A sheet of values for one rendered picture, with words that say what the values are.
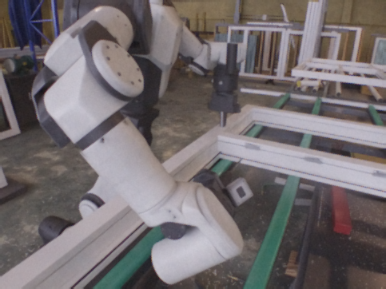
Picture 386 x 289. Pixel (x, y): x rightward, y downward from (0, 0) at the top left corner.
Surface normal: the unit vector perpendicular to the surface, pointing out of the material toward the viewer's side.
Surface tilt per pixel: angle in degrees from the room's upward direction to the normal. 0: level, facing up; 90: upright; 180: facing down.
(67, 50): 107
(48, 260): 0
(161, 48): 96
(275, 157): 90
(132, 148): 61
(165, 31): 96
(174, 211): 88
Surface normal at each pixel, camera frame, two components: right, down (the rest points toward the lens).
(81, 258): 0.88, 0.20
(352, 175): -0.48, 0.33
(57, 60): 0.00, 0.64
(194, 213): -0.07, 0.36
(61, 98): -0.53, -0.25
